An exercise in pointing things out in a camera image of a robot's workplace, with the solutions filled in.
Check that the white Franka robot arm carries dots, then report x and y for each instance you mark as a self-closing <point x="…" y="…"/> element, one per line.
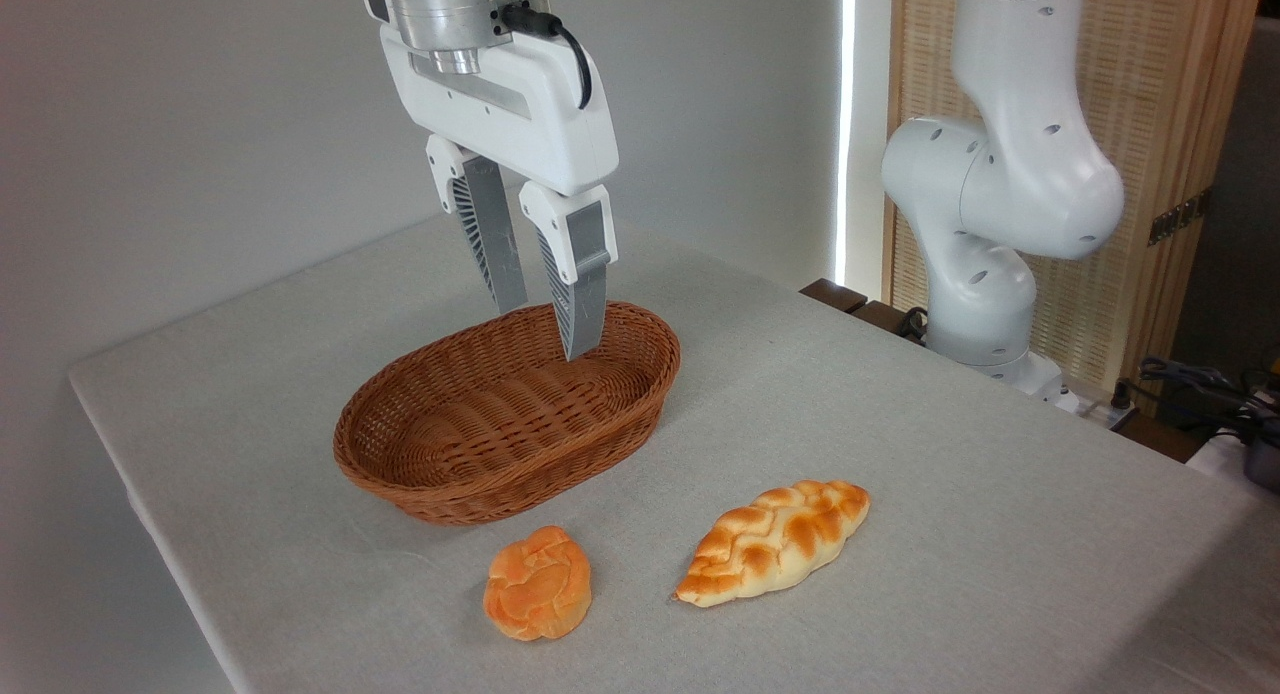
<point x="1005" y="184"/>

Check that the brown wicker oval basket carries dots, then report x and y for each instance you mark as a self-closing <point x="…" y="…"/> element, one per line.
<point x="470" y="444"/>

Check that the long braided bread loaf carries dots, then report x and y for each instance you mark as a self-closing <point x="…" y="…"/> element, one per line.
<point x="770" y="544"/>

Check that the grey tablecloth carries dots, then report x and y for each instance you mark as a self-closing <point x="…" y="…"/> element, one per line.
<point x="900" y="454"/>

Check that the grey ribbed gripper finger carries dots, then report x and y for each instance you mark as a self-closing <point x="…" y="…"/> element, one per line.
<point x="585" y="274"/>
<point x="495" y="234"/>

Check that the round orange bread roll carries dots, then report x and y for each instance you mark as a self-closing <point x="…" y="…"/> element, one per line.
<point x="538" y="584"/>

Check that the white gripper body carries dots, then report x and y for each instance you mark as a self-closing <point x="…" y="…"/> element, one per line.
<point x="530" y="114"/>

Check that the dark wooden bench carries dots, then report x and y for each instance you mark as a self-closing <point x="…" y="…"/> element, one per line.
<point x="838" y="296"/>

